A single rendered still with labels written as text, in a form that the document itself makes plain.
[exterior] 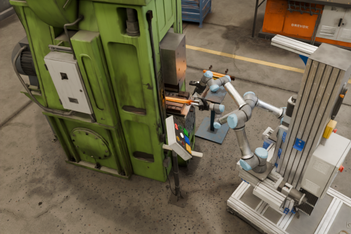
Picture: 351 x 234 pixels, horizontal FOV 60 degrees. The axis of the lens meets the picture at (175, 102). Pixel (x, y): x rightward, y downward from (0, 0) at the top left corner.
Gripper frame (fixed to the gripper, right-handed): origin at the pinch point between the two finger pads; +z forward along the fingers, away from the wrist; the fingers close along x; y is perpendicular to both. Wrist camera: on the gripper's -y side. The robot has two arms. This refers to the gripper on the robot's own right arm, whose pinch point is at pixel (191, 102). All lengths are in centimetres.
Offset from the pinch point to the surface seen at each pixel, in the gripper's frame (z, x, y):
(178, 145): -10, -73, -13
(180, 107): 10.7, -7.9, 3.4
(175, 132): -4, -62, -18
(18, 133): 264, -30, 96
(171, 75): 13, -17, -46
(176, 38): 13, 2, -75
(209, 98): -9.8, 39.9, 27.6
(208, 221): -38, -76, 102
